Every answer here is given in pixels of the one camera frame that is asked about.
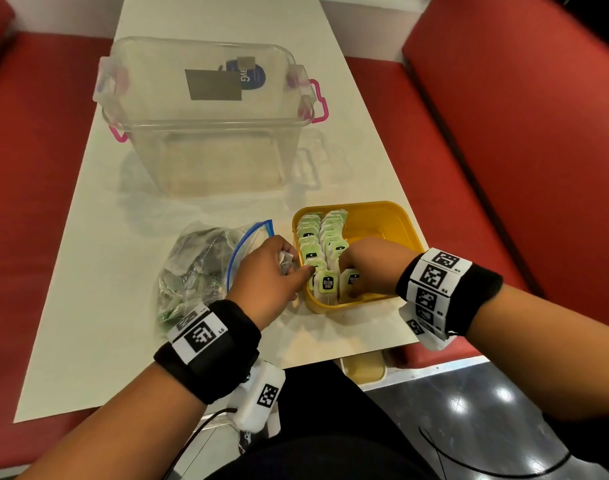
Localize person's left hand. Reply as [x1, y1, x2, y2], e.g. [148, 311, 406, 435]
[226, 234, 316, 331]

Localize tea bag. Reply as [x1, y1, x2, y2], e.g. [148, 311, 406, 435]
[339, 268, 361, 303]

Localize person's right hand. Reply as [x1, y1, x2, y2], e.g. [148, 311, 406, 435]
[338, 237, 420, 299]

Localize black left wristband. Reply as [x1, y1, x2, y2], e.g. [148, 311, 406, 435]
[153, 299, 262, 405]

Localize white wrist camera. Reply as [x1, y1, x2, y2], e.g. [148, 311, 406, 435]
[398, 304, 458, 352]
[229, 359, 287, 435]

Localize rows of green-tagged tea bags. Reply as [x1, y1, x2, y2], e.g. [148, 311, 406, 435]
[295, 209, 350, 305]

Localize red bench seat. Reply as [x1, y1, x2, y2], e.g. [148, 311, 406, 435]
[0, 0, 113, 471]
[345, 0, 609, 369]

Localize black wristband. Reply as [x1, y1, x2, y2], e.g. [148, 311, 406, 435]
[395, 247, 504, 338]
[153, 299, 262, 405]

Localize person's right forearm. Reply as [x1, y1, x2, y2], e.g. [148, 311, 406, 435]
[466, 284, 609, 425]

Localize clear storage box pink handles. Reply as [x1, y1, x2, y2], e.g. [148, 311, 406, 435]
[92, 36, 330, 198]

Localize clear zip bag blue seal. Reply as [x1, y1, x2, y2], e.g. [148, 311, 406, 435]
[156, 219, 275, 335]

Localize black right wristband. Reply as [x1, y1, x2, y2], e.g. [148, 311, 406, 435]
[395, 247, 504, 338]

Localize person's left forearm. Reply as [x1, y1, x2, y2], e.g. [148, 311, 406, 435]
[16, 362, 208, 480]

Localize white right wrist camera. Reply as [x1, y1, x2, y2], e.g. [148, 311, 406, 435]
[398, 304, 458, 352]

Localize yellow lid under table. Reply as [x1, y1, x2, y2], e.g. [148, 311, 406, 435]
[339, 350, 388, 385]

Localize yellow tray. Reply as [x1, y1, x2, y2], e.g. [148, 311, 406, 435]
[292, 200, 425, 315]

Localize black right camera cable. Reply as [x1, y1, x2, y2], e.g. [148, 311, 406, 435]
[418, 425, 573, 479]

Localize person's black sleeve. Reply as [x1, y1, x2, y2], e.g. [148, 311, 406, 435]
[542, 412, 609, 465]

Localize person's black trousers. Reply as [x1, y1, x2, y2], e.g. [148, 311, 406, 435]
[204, 360, 440, 480]

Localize black and white shoe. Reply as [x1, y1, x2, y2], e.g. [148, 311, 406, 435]
[236, 429, 280, 453]

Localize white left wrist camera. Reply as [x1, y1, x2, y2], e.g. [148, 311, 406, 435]
[229, 359, 287, 435]

